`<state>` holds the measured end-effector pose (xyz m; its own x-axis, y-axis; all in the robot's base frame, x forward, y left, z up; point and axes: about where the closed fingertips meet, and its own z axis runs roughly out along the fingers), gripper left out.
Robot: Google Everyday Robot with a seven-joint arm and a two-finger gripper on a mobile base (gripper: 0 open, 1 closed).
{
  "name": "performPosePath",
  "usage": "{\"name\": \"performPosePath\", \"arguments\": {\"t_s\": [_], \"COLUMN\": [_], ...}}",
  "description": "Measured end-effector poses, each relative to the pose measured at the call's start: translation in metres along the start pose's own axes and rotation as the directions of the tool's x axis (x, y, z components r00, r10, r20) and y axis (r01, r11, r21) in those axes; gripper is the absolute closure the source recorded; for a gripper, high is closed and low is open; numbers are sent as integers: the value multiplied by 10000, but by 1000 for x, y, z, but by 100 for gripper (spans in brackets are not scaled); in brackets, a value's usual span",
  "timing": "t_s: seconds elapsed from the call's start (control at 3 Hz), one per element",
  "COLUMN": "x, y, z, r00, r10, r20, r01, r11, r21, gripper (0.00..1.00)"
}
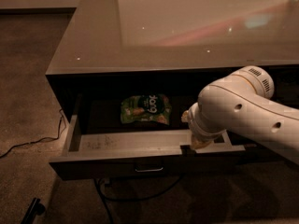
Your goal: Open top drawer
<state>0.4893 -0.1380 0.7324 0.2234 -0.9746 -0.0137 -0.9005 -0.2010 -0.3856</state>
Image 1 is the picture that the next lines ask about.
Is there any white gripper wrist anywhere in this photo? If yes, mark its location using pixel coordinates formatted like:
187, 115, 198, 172
181, 103, 224, 149

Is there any dark drawer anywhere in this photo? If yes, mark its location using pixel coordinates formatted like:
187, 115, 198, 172
50, 93, 258, 180

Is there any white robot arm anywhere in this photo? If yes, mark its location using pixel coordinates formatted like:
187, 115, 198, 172
182, 66, 299, 164

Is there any dark drawer cabinet glass top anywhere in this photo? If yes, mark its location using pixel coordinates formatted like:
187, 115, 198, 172
45, 0, 299, 173

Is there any green snack bag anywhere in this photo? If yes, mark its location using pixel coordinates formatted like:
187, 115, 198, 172
121, 94, 172, 125

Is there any black metal bar object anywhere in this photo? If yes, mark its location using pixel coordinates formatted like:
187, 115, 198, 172
21, 198, 46, 224

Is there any thin black floor cable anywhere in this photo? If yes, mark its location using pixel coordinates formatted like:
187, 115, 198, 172
0, 109, 64, 160

